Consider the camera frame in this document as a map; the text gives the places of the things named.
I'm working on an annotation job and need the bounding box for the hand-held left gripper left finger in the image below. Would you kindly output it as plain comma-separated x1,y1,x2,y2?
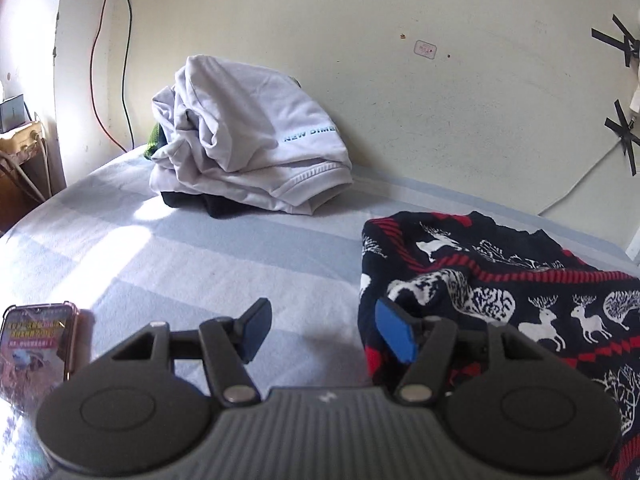
111,297,273,407

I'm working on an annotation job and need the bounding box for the black cable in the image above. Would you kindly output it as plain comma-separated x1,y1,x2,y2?
118,0,136,151

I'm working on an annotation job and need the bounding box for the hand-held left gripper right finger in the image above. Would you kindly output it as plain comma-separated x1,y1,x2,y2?
375,297,551,405

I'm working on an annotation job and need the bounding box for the smartphone with pink case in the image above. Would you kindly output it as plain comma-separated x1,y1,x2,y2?
0,301,81,403

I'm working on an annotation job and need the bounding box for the navy reindeer pattern sweater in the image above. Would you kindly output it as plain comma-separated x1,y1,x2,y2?
359,211,640,480

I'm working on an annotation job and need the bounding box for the black tape cross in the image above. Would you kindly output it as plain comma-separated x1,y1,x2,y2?
604,100,640,177
591,15,640,68

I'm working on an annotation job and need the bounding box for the black folded garment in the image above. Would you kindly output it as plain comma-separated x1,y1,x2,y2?
160,191,242,219

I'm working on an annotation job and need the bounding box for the white folded garment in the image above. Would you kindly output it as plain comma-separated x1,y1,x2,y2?
150,54,355,217

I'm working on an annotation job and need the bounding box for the wooden cabinet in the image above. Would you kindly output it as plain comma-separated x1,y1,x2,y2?
0,121,67,233

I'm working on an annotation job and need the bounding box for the grey box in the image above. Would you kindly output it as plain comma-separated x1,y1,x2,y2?
0,92,27,134

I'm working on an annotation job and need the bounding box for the green garment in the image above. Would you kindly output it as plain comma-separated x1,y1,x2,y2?
144,122,166,161

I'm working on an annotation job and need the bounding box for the white hose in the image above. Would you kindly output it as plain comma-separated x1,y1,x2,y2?
0,132,53,206

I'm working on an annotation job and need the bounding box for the blue striped bed sheet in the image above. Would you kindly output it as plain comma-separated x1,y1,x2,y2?
0,147,640,480

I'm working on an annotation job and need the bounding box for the red cable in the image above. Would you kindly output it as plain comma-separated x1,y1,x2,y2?
90,0,128,154

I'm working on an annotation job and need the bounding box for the white wall cable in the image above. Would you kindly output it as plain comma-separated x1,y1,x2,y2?
537,137,626,216

